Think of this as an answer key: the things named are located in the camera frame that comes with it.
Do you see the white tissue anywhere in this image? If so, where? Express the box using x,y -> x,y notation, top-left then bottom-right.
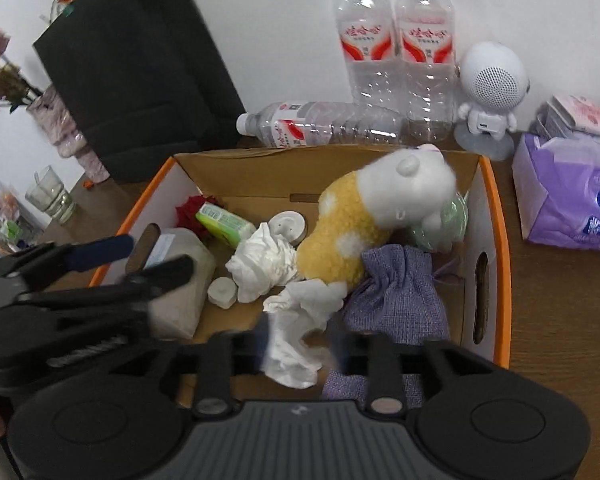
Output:
261,280 -> 346,391
225,222 -> 301,303

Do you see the pink textured vase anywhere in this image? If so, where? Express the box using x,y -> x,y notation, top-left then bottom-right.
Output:
26,85 -> 111,183

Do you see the clear drinking glass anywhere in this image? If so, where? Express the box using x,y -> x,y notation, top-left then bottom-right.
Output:
25,166 -> 77,225

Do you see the white round disc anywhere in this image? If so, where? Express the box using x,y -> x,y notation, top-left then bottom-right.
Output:
269,210 -> 308,247

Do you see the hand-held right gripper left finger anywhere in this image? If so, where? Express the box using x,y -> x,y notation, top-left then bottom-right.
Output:
107,330 -> 273,418

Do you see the red fabric rose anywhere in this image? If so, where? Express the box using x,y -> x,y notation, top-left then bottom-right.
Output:
175,195 -> 226,248

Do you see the pink and white packet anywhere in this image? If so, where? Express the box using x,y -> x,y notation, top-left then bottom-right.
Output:
536,95 -> 600,141

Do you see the small white cap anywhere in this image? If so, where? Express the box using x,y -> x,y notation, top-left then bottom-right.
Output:
207,276 -> 239,311

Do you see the yellow and white plush toy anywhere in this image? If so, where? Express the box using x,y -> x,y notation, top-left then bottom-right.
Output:
296,144 -> 458,306

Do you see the brown oval object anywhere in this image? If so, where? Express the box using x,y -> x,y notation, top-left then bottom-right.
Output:
126,223 -> 162,275

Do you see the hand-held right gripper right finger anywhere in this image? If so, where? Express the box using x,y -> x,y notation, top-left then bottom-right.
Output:
330,330 -> 496,418

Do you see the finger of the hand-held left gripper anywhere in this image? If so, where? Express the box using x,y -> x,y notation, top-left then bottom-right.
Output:
15,254 -> 196,311
0,234 -> 135,281

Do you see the colourful wrapped bundle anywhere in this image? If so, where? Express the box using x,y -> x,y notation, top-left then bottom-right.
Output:
0,175 -> 33,256

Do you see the black paper bag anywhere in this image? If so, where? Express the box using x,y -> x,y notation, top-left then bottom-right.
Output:
32,0 -> 248,183

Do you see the white round robot speaker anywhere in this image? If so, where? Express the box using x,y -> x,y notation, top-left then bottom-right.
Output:
452,41 -> 531,161

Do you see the clear water bottle red label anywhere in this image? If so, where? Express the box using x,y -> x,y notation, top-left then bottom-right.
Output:
394,0 -> 458,142
236,101 -> 406,150
334,0 -> 406,111

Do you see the white translucent bead jar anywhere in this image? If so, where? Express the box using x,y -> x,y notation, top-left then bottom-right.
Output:
145,227 -> 217,341

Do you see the green packet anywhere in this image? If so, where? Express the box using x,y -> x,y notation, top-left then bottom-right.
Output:
195,201 -> 257,248

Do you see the purple tissue pack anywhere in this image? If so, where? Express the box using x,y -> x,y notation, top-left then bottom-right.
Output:
511,132 -> 600,255

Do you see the orange cardboard box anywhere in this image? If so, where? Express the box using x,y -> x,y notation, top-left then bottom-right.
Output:
87,147 -> 512,396

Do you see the purple linen pouch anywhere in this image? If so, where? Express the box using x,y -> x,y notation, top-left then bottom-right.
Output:
320,244 -> 452,408

